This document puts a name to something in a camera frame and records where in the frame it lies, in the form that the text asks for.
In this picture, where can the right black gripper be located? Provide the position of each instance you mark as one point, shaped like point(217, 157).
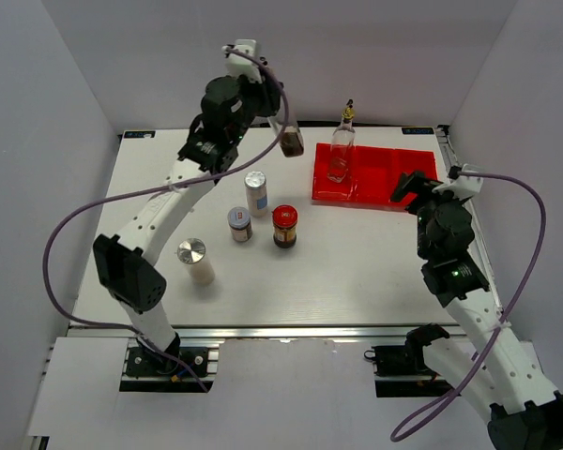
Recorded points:
point(416, 183)

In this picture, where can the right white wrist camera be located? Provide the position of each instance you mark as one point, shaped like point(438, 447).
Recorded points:
point(464, 182)

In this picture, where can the glass bottle with dark sauce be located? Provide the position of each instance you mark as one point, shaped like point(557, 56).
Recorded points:
point(291, 141)

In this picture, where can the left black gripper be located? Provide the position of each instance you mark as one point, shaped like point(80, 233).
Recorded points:
point(268, 94)

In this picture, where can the red lid sauce jar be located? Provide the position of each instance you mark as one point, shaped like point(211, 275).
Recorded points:
point(284, 220)

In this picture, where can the blue label spice shaker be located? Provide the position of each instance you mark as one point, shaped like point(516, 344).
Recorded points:
point(256, 193)

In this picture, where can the silver lid white shaker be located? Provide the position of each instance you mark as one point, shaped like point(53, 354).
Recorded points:
point(192, 253)

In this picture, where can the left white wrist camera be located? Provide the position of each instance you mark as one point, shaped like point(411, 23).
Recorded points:
point(240, 59)

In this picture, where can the red plastic organizer bin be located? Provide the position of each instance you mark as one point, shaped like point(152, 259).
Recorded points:
point(373, 175)

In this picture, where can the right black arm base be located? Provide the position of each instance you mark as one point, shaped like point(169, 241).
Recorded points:
point(406, 359)

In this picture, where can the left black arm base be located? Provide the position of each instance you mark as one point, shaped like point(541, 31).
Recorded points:
point(143, 364)

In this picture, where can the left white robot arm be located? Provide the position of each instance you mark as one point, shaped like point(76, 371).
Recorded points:
point(126, 261)

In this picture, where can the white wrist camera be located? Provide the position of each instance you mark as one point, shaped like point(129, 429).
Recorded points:
point(464, 182)
point(240, 59)

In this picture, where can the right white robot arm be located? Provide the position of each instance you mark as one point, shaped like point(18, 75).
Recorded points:
point(520, 406)

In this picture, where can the small white lid jar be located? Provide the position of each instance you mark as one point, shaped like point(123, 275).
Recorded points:
point(239, 222)

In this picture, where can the empty glass oil bottle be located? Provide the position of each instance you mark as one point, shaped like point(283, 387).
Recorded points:
point(342, 143)

